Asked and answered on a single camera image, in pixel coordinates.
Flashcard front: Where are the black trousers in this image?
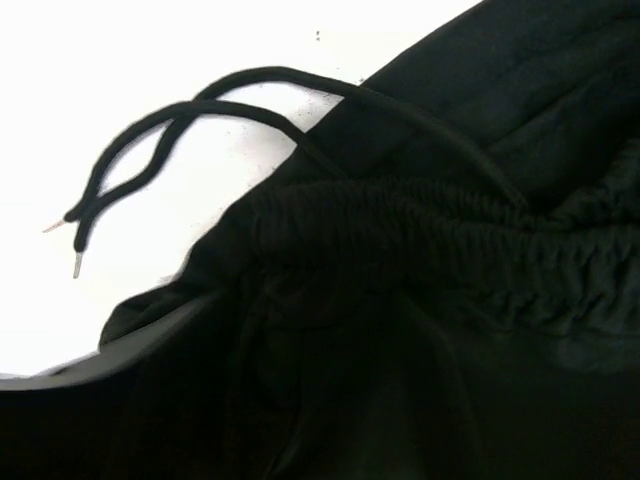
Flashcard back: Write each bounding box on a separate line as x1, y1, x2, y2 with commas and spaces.
1, 1, 639, 479

